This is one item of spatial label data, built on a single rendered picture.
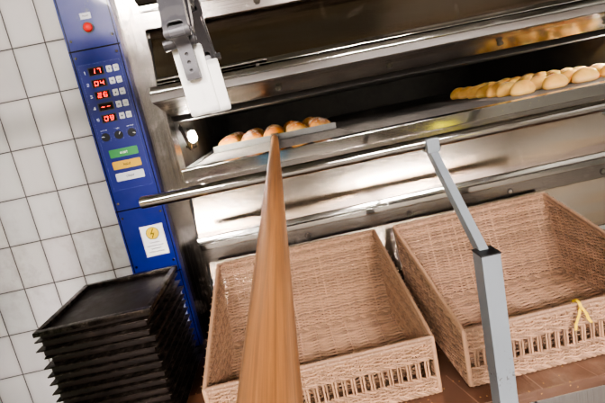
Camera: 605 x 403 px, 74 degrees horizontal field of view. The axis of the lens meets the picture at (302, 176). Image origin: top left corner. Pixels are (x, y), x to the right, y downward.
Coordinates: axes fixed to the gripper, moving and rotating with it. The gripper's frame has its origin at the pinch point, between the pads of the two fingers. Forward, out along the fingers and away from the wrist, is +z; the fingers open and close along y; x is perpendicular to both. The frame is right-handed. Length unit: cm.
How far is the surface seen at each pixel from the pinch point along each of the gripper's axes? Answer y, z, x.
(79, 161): -83, 4, -57
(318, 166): -45, 19, 14
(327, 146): -82, 20, 22
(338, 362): -32, 62, 7
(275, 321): 30.0, 13.2, 3.8
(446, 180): -38, 29, 42
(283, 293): 26.3, 13.5, 4.2
